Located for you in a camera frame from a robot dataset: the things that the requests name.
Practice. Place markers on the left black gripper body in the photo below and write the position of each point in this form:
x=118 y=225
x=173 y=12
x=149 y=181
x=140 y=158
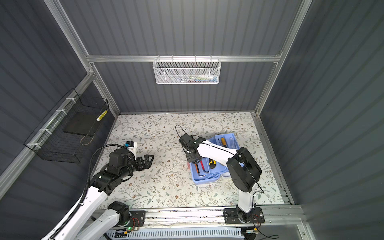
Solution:
x=137 y=165

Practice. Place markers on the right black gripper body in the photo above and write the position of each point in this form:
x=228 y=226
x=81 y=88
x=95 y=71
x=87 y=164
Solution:
x=189 y=157

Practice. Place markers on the red handled tool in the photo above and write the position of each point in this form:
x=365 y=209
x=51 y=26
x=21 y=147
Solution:
x=201 y=169

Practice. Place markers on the white blue tool box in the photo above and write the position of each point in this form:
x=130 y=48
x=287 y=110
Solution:
x=207 y=170

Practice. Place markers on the yellow black utility knife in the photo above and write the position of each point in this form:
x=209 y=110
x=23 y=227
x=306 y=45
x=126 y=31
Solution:
x=212 y=164

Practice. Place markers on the black yellow screwdriver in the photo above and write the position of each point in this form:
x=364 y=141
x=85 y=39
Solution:
x=224 y=142

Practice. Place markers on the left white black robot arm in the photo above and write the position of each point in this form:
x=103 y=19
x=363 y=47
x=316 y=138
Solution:
x=122 y=164

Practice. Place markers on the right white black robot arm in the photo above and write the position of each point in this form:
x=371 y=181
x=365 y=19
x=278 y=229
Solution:
x=243 y=170

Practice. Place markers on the clear small screwdriver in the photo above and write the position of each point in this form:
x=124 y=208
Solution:
x=232 y=143

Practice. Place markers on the yellow tag in cage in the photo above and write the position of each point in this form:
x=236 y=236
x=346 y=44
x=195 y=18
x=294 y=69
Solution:
x=101 y=116

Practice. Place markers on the black foam pad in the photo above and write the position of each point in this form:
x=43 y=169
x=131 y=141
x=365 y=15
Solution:
x=83 y=124

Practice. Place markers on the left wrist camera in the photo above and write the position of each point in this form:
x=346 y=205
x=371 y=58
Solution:
x=131 y=145

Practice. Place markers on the black wire cage basket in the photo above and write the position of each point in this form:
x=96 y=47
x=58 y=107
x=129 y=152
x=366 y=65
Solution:
x=67 y=135

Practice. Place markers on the white wire mesh basket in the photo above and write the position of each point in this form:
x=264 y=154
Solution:
x=187 y=73

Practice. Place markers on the white vented cable duct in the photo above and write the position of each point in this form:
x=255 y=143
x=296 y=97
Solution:
x=220 y=233

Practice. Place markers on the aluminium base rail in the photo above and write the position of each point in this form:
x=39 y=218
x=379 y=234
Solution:
x=195 y=217

